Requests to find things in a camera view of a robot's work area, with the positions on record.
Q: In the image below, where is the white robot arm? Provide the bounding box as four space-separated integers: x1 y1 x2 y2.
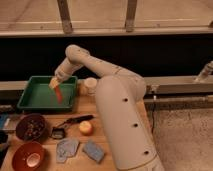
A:
50 45 165 171

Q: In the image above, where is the green plastic tray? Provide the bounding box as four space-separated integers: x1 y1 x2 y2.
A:
17 76 78 111

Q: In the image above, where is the white lidded jar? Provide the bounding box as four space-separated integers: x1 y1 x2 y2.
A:
83 77 98 95

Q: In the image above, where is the dark bowl with nuts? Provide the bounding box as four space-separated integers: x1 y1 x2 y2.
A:
15 114 46 141

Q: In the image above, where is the yellow red apple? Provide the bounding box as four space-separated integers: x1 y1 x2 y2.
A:
79 121 93 135

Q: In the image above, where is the grey cloth piece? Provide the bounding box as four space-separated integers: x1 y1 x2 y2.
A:
56 138 80 163

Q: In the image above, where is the red bowl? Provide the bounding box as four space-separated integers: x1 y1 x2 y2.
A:
12 141 45 171

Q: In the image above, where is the blue sponge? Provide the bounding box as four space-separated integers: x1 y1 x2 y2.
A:
82 140 105 163

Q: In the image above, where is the left metal post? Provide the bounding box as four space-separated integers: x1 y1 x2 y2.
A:
57 0 73 34

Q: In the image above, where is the metal post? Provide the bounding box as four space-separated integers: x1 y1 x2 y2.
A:
57 0 73 34
125 0 137 32

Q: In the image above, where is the right metal post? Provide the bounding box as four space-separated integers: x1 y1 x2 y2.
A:
125 0 137 32

